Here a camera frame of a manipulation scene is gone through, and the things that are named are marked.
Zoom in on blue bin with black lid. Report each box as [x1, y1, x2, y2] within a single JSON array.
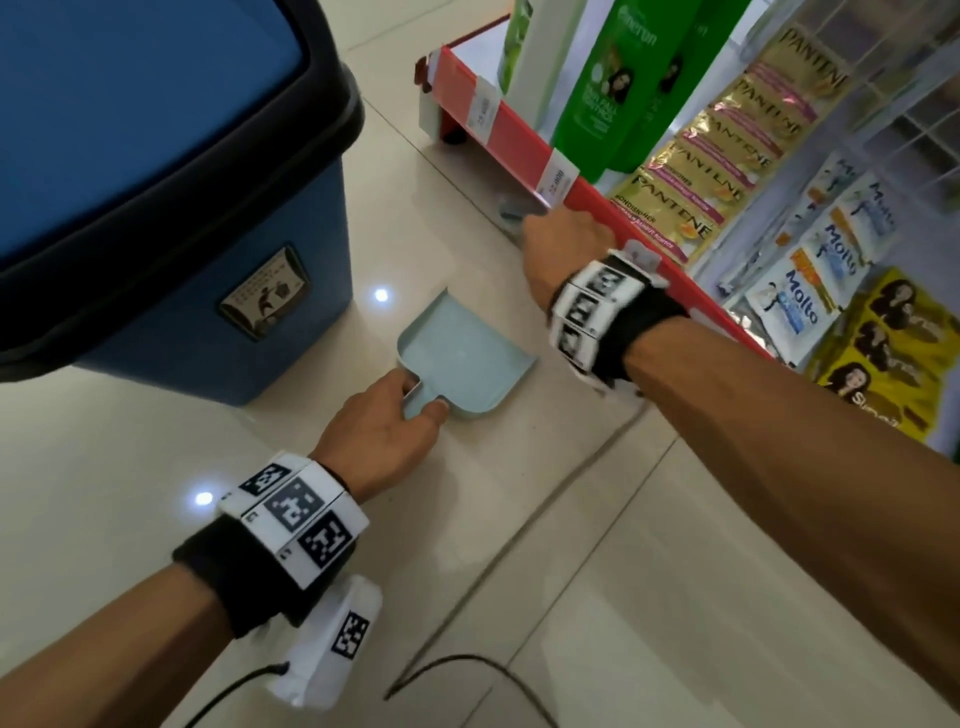
[[0, 0, 367, 408]]

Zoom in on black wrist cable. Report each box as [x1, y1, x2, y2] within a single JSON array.
[[382, 389, 651, 728], [183, 659, 292, 728]]

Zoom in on person's left hand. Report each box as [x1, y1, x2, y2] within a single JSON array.
[[309, 368, 451, 504]]

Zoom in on white bottle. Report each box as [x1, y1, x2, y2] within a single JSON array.
[[498, 0, 591, 130]]

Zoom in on green shampoo bottle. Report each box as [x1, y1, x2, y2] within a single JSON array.
[[607, 0, 753, 175], [551, 0, 703, 186]]

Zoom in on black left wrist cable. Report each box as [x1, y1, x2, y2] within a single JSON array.
[[183, 659, 292, 728]]

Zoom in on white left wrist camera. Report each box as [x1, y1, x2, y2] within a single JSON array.
[[260, 573, 385, 712]]

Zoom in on stack of gold sachets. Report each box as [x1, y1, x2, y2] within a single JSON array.
[[611, 22, 858, 265]]

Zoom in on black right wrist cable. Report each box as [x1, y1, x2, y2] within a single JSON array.
[[382, 389, 651, 728]]

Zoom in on person's right forearm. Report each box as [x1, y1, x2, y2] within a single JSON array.
[[622, 314, 960, 712]]

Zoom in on white wire grid rack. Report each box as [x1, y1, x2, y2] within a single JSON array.
[[791, 0, 960, 220]]

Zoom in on person's right hand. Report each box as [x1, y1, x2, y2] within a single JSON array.
[[521, 206, 620, 313]]

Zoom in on light blue plastic dustpan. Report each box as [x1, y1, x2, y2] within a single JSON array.
[[397, 288, 538, 421]]

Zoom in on red edged store shelf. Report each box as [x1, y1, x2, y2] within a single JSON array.
[[416, 0, 960, 460]]

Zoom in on light blue brush white bristles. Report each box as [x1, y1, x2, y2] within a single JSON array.
[[497, 194, 550, 228]]

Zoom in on person's left forearm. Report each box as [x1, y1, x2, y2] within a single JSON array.
[[0, 562, 235, 728]]

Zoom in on strip of yellow sachets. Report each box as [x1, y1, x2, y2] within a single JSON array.
[[806, 266, 960, 445]]

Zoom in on stack of white blue sachets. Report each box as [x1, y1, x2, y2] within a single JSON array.
[[718, 152, 903, 370]]

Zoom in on black right wristband with markers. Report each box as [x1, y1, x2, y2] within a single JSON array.
[[547, 251, 690, 393]]

